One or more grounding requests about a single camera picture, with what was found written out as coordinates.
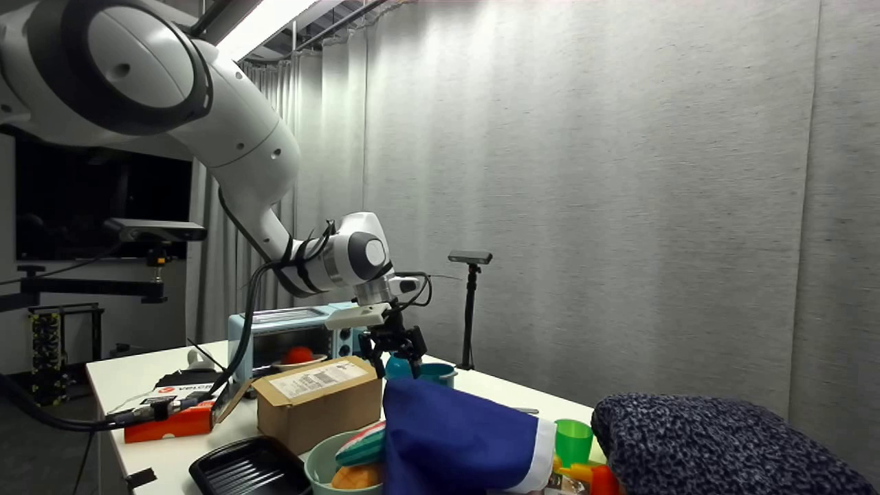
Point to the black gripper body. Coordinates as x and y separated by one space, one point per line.
394 328

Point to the blue cloth with white trim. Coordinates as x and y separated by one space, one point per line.
458 442

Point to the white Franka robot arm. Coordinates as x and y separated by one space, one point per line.
238 140

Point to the teal toy kettle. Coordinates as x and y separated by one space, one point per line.
399 369

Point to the watermelon slice plush toy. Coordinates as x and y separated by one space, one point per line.
362 450

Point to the orange pineapple plush toy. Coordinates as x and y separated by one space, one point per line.
358 479

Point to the yellow toy food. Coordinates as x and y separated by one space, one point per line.
572 475

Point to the red toy bottle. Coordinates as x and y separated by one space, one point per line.
604 482

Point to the cardboard box with white label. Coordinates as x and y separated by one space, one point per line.
311 416

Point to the light blue toaster oven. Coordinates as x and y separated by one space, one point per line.
275 321

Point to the pale green bowl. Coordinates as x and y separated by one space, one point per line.
319 464

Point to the black grill pan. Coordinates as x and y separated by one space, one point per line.
248 468

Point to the green plastic cup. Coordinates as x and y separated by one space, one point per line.
572 445

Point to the red and white box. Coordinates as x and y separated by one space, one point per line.
175 427

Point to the ceiling light strip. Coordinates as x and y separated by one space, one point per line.
258 28

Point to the metal equipment rack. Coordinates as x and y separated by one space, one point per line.
46 353

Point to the dark speckled cushion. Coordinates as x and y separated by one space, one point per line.
733 450

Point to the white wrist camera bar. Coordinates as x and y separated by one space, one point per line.
352 318

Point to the black camera on tripod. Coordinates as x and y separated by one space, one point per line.
469 258

